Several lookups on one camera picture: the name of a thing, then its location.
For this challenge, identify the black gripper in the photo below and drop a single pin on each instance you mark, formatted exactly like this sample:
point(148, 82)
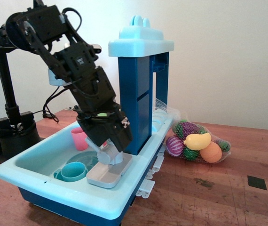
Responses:
point(94, 94)

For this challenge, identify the grey faucet lever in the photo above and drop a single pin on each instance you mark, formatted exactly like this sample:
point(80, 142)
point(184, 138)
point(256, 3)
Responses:
point(92, 145)

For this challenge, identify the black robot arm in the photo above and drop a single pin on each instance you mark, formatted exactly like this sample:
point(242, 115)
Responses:
point(47, 32)

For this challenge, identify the green plastic cutting board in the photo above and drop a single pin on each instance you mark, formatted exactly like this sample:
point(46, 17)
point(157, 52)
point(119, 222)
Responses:
point(102, 115)

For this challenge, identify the grey toy faucet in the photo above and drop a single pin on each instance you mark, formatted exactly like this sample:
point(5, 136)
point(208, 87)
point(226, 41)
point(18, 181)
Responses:
point(112, 164)

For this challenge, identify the teal plastic plate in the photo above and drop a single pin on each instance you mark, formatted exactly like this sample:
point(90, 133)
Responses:
point(88, 158)

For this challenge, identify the teal plastic cup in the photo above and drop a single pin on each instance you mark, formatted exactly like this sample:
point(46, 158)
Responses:
point(71, 172)

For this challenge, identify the white plastic clip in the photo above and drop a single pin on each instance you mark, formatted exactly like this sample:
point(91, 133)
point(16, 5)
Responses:
point(155, 168)
point(145, 188)

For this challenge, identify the purple striped toy vegetable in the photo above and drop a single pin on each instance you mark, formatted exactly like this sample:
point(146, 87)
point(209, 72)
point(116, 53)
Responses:
point(174, 146)

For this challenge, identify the blue toy sink basin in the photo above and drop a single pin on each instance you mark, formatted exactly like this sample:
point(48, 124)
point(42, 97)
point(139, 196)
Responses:
point(32, 172)

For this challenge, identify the mesh bag of toy food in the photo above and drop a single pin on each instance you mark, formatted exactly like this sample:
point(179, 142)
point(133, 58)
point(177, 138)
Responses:
point(182, 127)

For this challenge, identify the yellow toy mango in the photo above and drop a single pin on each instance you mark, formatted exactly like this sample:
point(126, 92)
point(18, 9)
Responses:
point(197, 141)

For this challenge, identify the blue toy shelf tower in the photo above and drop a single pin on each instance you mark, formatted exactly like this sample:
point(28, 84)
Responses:
point(143, 70)

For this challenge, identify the orange toy fruit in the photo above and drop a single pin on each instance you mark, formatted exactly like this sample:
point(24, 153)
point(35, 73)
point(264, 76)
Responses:
point(212, 153)

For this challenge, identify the black tape square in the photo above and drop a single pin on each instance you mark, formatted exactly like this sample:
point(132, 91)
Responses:
point(256, 182)

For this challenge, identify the silver depth camera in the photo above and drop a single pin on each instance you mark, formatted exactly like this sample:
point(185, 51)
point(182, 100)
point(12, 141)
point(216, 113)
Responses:
point(97, 48)

